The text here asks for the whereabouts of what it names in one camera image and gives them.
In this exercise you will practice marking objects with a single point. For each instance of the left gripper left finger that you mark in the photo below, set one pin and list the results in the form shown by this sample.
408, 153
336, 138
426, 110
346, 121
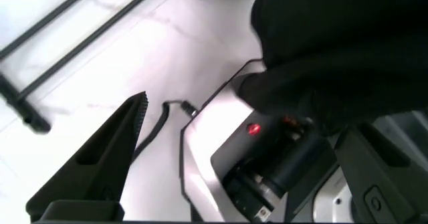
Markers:
67, 190

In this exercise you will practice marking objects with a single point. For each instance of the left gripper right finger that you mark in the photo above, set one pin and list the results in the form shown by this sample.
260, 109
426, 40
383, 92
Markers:
401, 190

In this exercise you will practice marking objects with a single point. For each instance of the black garment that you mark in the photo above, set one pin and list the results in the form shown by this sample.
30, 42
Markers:
334, 33

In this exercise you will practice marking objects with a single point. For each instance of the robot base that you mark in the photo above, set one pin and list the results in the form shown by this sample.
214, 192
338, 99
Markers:
214, 130

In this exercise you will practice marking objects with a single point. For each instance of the black clothes rack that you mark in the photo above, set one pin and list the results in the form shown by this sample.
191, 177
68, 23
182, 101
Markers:
20, 107

